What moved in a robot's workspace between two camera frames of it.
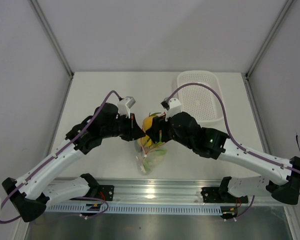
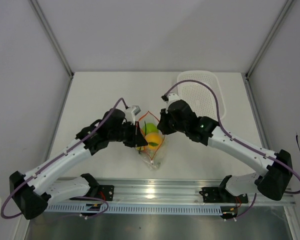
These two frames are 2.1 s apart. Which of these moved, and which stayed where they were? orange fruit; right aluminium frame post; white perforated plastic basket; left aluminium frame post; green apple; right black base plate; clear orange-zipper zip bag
Moved: clear orange-zipper zip bag; orange fruit; green apple
Stayed: left aluminium frame post; white perforated plastic basket; right aluminium frame post; right black base plate
